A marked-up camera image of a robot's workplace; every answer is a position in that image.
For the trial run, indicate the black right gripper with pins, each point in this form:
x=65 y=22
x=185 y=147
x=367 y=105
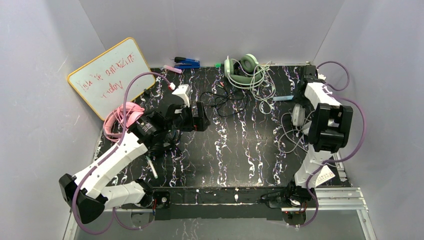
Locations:
x=330 y=137

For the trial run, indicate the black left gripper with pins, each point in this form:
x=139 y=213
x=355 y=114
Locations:
x=189 y=120

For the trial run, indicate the white headphones with cable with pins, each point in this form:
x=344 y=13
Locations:
x=301 y=122

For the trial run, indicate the black blue headphones with cable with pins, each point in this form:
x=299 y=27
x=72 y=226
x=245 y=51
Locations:
x=167 y=145

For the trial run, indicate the pink headphones with cable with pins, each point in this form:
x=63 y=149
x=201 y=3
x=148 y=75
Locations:
x=126 y=115

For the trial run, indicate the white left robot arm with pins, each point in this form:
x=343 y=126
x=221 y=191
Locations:
x=152 y=134

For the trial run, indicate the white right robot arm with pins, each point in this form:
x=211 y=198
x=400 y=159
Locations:
x=327 y=123

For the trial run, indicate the light blue marker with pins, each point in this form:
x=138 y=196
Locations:
x=283 y=98

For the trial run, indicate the pink marker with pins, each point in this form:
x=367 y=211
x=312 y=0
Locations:
x=173 y=69

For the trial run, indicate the blue black marker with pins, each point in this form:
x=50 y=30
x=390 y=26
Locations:
x=186 y=63

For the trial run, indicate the white green marker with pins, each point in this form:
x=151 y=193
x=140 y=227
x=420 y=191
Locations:
x=153 y=170

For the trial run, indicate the yellow framed whiteboard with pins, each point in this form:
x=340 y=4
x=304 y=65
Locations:
x=102 y=82

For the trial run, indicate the green headphones with cable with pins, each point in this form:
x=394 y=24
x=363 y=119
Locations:
x=250 y=75

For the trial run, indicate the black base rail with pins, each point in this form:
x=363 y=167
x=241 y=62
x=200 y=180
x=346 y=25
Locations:
x=169 y=203

